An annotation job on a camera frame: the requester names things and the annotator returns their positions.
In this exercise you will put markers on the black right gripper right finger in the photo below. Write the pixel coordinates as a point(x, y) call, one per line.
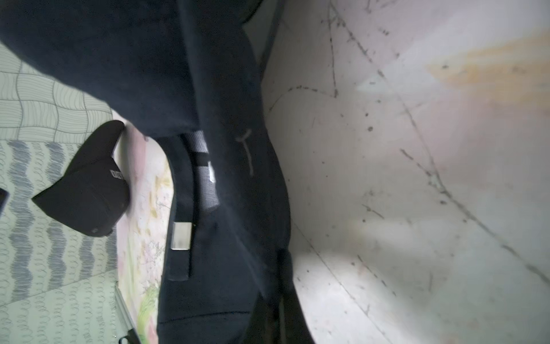
point(294, 329)

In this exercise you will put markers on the dark grey baseball cap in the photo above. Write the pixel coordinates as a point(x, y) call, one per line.
point(93, 194)

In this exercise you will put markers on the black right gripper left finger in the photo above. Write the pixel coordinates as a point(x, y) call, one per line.
point(263, 325)

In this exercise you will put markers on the navy baseball cap metal buckle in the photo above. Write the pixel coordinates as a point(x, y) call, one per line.
point(187, 75)

